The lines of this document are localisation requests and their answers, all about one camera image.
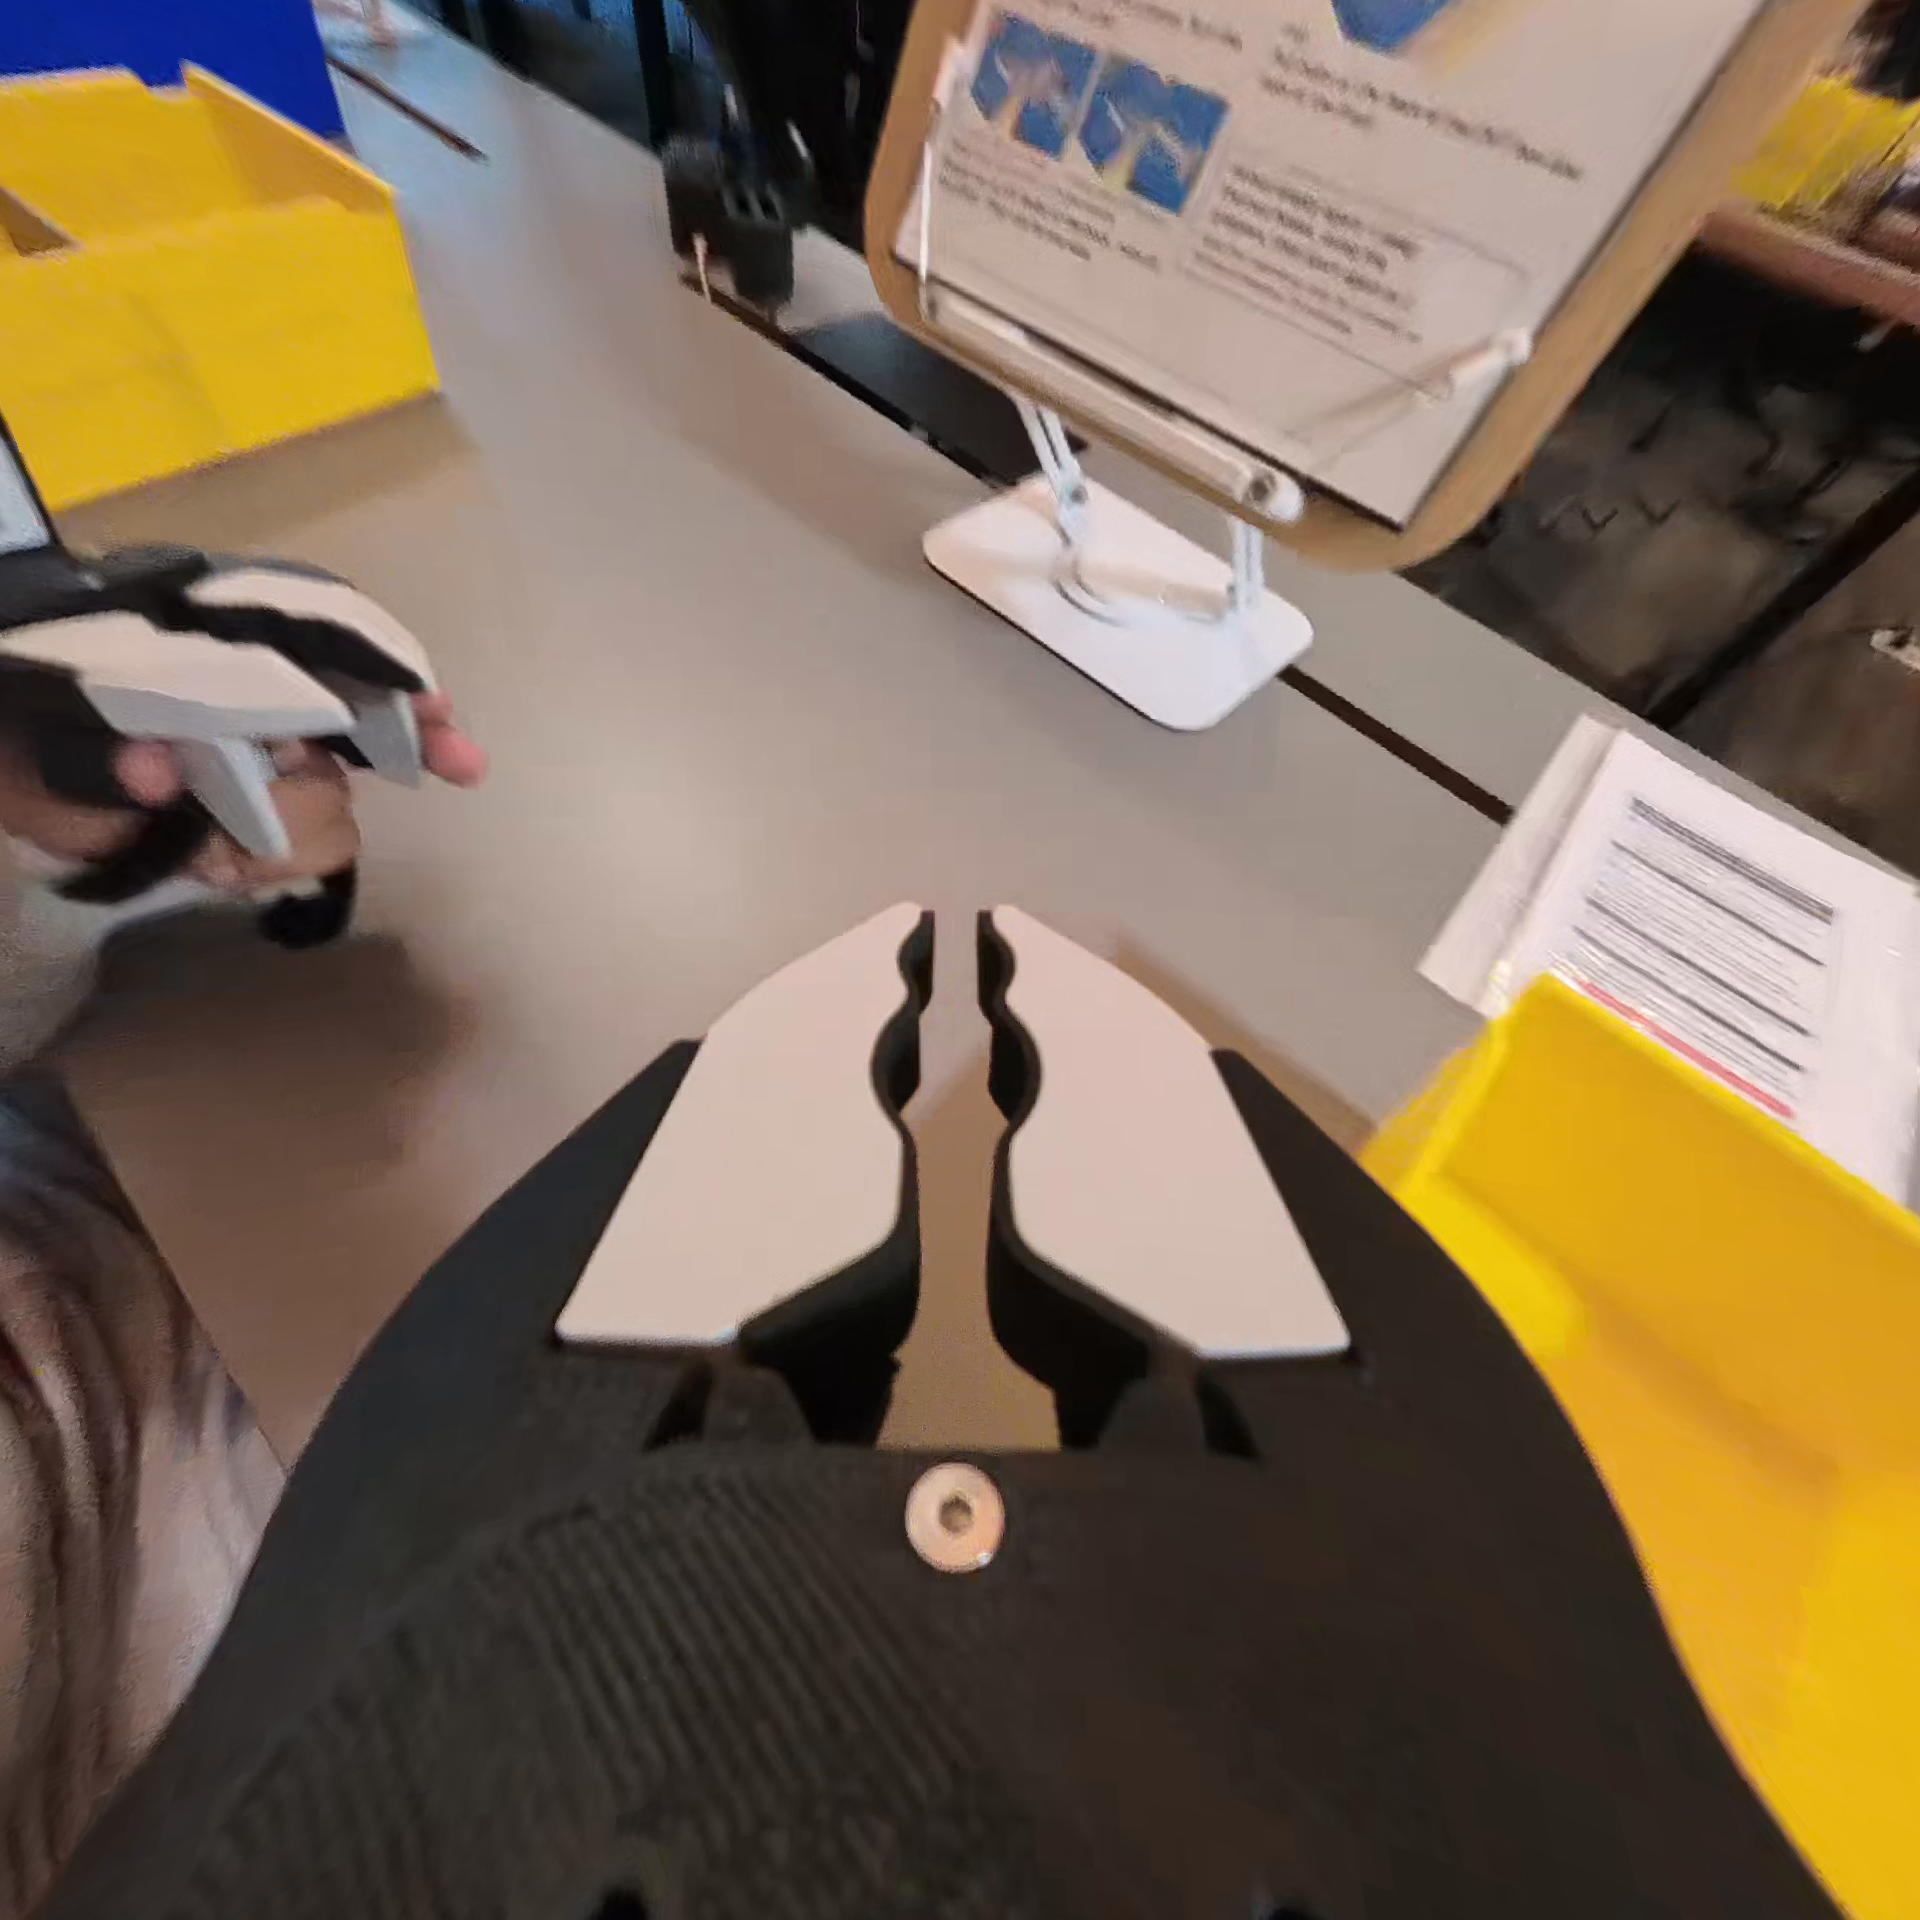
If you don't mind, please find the black desk clamp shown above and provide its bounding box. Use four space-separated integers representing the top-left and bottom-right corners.
658 81 818 308

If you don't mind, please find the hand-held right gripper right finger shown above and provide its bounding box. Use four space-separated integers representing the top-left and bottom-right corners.
973 905 1352 1452

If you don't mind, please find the laminated paper sheet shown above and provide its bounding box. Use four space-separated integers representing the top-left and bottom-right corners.
1417 716 1920 1203

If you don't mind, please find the grey desk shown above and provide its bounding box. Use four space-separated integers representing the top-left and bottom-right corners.
0 21 1593 1471

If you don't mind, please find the yellow plastic bin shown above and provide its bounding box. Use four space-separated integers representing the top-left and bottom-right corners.
1357 971 1920 1920
0 63 443 511

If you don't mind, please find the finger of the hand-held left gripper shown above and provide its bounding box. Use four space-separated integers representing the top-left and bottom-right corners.
183 562 440 787
0 612 367 858

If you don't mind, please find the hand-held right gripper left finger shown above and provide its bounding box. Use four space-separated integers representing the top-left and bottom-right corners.
555 902 938 1445

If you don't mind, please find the blue panel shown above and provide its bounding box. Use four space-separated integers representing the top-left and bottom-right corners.
0 0 347 139

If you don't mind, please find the person's left hand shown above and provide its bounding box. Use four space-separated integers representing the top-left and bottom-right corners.
0 695 492 898

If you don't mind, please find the wooden document stand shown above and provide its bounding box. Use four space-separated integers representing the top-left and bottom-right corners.
866 0 1876 732

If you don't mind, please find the printed instruction paper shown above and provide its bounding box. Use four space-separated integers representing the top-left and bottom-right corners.
895 0 1773 528

